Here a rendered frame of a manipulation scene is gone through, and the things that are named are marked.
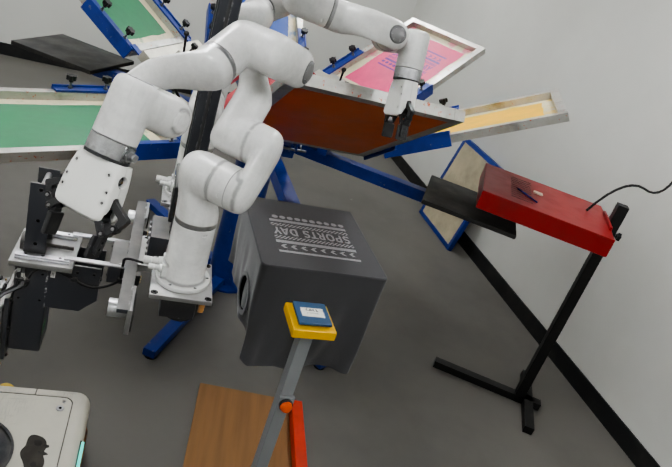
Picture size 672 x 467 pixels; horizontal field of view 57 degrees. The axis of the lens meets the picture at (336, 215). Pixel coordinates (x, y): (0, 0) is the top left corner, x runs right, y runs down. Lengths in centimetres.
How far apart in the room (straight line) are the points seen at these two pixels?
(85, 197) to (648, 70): 338
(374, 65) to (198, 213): 268
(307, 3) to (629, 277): 262
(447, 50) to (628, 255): 158
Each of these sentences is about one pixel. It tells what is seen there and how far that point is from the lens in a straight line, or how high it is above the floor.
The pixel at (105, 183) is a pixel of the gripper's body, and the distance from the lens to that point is 105.
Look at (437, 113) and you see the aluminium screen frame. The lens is 197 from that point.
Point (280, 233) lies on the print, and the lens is 220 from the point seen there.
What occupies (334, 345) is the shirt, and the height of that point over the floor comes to 63.
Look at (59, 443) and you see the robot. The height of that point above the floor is 28.
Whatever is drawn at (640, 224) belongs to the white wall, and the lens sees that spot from 377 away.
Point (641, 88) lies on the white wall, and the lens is 398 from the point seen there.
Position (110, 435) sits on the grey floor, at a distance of 268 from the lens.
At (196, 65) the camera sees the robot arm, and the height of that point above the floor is 165.
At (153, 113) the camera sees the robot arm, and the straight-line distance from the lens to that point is 106.
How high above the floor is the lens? 196
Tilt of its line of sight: 24 degrees down
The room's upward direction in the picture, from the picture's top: 19 degrees clockwise
